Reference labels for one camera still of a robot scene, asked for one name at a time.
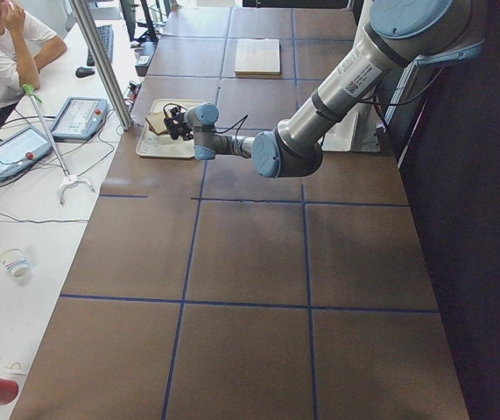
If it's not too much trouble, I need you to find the white claw grabber head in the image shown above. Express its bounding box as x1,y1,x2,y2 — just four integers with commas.
57,174,95,206

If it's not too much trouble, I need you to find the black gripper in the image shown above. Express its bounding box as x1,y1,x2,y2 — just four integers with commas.
163,108,194,140

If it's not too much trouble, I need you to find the aluminium frame post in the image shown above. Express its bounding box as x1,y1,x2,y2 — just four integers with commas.
69,0,132,132

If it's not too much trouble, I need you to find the wooden cutting board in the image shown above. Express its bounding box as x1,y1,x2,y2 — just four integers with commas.
235,38,281,78

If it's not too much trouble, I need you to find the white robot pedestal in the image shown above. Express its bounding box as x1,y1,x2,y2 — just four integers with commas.
322,103,380,153

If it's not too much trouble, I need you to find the paper cup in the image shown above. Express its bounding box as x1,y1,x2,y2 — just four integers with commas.
0,248,32,279

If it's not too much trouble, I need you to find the silver metal rod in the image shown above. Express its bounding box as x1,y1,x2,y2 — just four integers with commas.
22,84,73,185

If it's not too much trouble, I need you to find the teach pendant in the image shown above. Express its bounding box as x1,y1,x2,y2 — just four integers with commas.
0,126,53,182
51,97,109,143

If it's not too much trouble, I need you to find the black keyboard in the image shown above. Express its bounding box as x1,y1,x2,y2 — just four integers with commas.
86,24,114,67

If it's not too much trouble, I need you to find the white round plate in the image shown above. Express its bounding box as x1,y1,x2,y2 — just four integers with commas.
139,125,174,153

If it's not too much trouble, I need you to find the far teach pendant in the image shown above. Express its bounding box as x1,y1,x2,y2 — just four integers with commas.
51,97,109,143

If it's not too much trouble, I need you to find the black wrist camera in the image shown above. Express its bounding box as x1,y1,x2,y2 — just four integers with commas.
163,102,187,119

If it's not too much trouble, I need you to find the near teach pendant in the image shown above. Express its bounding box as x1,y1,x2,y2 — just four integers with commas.
0,126,53,182

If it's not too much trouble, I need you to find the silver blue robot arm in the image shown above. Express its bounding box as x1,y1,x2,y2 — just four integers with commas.
163,1,487,178

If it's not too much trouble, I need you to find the bread slice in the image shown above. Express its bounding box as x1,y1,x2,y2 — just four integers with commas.
145,111,169,136

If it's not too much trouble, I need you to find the seated person white shirt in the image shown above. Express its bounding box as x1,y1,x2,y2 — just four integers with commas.
0,1,67,127

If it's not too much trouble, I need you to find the cream bear tray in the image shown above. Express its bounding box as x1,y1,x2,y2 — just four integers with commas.
136,98,203,159

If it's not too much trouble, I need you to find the black computer mouse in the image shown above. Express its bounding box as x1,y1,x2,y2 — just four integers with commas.
74,66,95,79

